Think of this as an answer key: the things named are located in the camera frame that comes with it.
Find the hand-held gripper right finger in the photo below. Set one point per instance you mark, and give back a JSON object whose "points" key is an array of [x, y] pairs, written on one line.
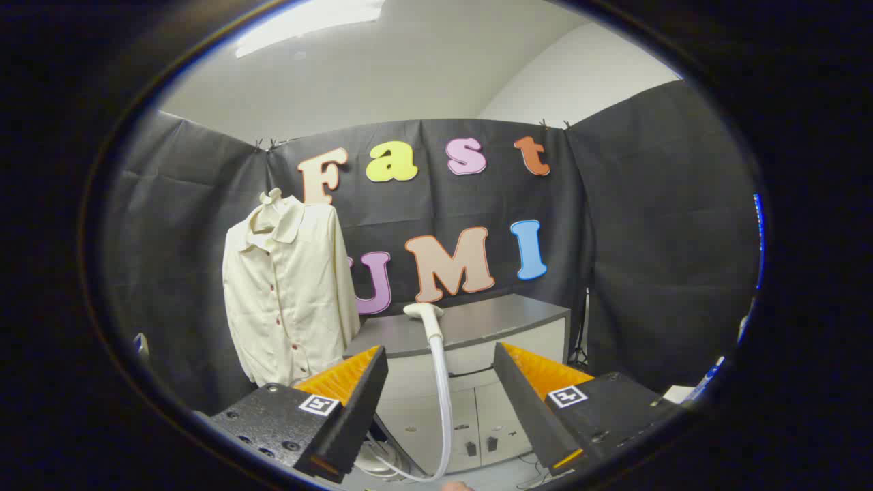
{"points": [[528, 409]]}

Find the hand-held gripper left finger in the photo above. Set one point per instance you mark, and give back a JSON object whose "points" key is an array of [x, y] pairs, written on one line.
{"points": [[354, 416]]}

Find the cream button shirt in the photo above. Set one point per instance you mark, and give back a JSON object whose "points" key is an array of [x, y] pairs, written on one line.
{"points": [[286, 307]]}

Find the white clothes hanger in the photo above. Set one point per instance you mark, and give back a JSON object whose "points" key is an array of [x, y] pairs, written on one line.
{"points": [[271, 196]]}

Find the white cabinet with grey top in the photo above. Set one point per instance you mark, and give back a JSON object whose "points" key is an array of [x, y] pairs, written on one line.
{"points": [[477, 320]]}

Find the white paper box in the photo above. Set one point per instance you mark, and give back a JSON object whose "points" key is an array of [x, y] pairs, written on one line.
{"points": [[678, 393]]}

